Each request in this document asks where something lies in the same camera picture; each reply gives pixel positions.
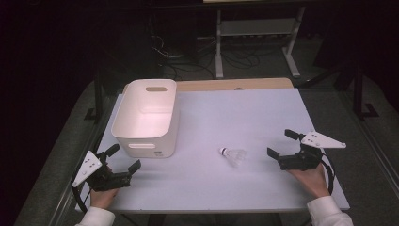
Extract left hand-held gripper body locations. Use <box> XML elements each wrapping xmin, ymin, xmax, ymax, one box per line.
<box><xmin>72</xmin><ymin>150</ymin><xmax>133</xmax><ymax>193</ymax></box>

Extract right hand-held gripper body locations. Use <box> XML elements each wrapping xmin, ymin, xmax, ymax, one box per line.
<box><xmin>278</xmin><ymin>130</ymin><xmax>347</xmax><ymax>172</ymax></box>

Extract white shuttlecock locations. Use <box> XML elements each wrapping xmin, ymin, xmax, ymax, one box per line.
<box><xmin>218</xmin><ymin>146</ymin><xmax>248</xmax><ymax>169</ymax></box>

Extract person's left hand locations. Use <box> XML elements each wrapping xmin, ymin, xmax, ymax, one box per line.
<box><xmin>89</xmin><ymin>165</ymin><xmax>120</xmax><ymax>210</ymax></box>

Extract person's right hand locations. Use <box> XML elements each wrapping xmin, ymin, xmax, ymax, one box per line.
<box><xmin>286</xmin><ymin>162</ymin><xmax>331</xmax><ymax>200</ymax></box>

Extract white plastic bin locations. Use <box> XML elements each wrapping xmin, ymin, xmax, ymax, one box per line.
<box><xmin>110</xmin><ymin>78</ymin><xmax>181</xmax><ymax>159</ymax></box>

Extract black metal stand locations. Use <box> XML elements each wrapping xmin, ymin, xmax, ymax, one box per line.
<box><xmin>351</xmin><ymin>60</ymin><xmax>380</xmax><ymax>121</ymax></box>
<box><xmin>83</xmin><ymin>60</ymin><xmax>106</xmax><ymax>122</ymax></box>

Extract white table board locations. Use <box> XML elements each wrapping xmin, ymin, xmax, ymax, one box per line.
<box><xmin>74</xmin><ymin>88</ymin><xmax>351</xmax><ymax>215</ymax></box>

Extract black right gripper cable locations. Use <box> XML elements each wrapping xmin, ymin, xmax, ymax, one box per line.
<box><xmin>319</xmin><ymin>153</ymin><xmax>336</xmax><ymax>195</ymax></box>

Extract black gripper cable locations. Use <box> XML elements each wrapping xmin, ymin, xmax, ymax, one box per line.
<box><xmin>319</xmin><ymin>153</ymin><xmax>336</xmax><ymax>195</ymax></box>
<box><xmin>72</xmin><ymin>184</ymin><xmax>93</xmax><ymax>215</ymax></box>

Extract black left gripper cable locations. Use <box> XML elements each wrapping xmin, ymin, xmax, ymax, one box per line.
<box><xmin>72</xmin><ymin>184</ymin><xmax>93</xmax><ymax>215</ymax></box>

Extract white metal desk frame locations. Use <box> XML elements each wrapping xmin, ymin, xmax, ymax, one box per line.
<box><xmin>214</xmin><ymin>6</ymin><xmax>307</xmax><ymax>80</ymax></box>

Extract black cables on floor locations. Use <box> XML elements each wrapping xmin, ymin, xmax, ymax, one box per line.
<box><xmin>150</xmin><ymin>33</ymin><xmax>263</xmax><ymax>80</ymax></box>

